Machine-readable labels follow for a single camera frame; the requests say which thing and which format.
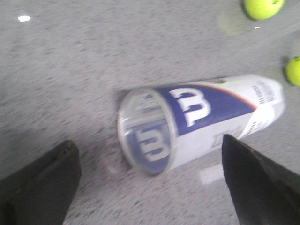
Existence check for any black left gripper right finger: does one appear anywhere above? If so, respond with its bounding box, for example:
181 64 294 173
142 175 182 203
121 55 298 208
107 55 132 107
222 135 300 225

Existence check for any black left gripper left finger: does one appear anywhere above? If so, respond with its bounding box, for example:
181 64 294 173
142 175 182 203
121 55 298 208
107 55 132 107
0 140 82 225

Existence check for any clear Wilson tennis ball can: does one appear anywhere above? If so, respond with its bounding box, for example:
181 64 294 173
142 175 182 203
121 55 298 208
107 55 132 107
118 74 285 176

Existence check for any right yellow tennis ball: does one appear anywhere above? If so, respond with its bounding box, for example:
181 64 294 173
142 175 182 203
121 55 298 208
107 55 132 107
285 55 300 86

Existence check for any yellow tennis ball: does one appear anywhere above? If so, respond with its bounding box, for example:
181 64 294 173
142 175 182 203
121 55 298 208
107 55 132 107
285 55 300 86
243 0 285 20

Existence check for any middle yellow tennis ball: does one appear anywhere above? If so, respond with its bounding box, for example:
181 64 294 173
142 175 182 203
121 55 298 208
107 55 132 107
243 0 285 20

